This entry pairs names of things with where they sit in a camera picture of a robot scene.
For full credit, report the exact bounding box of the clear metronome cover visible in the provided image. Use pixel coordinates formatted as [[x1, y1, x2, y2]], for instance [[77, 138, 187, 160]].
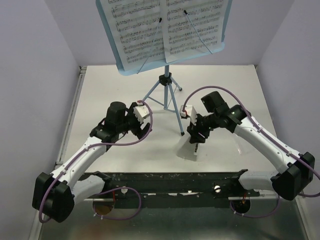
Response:
[[234, 136, 248, 156]]

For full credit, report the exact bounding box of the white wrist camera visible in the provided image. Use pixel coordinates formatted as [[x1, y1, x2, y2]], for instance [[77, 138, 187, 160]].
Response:
[[133, 102, 150, 124], [179, 104, 197, 126]]

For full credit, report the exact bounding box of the right sheet music page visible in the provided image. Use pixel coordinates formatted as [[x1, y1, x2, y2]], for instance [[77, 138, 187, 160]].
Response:
[[159, 0, 229, 63]]

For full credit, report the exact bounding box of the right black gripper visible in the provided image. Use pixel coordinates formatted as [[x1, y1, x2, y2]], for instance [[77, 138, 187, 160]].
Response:
[[186, 111, 219, 144]]

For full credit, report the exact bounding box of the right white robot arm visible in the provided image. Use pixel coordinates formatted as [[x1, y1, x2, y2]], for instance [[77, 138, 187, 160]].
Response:
[[180, 91, 315, 201]]

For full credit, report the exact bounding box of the light blue music stand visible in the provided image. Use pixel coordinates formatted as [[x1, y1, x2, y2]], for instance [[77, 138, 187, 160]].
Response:
[[95, 0, 234, 137]]

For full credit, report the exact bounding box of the left sheet music page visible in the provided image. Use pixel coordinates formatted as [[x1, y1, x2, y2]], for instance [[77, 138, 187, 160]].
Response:
[[95, 0, 165, 74]]

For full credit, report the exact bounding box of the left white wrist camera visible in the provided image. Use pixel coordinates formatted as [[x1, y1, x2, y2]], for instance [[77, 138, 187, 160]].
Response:
[[133, 102, 150, 124]]

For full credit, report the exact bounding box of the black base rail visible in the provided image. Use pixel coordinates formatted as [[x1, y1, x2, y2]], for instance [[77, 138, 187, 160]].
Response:
[[92, 170, 260, 209]]

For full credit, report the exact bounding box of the aluminium frame rail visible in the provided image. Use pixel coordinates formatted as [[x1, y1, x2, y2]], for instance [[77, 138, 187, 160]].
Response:
[[54, 66, 87, 170]]

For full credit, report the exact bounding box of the sheet music page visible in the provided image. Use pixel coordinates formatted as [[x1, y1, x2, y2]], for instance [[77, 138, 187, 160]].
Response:
[[95, 0, 165, 74], [159, 0, 229, 63]]

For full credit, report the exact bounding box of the grey metronome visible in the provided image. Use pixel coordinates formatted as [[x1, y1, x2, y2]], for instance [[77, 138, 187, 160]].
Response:
[[175, 134, 199, 162]]

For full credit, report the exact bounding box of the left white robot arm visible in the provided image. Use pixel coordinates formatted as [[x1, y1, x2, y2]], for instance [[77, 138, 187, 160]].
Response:
[[32, 100, 153, 224]]

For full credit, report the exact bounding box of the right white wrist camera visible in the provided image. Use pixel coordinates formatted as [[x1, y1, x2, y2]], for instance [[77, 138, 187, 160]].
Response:
[[179, 104, 197, 126]]

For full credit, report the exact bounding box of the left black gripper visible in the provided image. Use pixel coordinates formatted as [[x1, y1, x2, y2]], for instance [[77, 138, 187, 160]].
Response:
[[117, 102, 153, 140]]

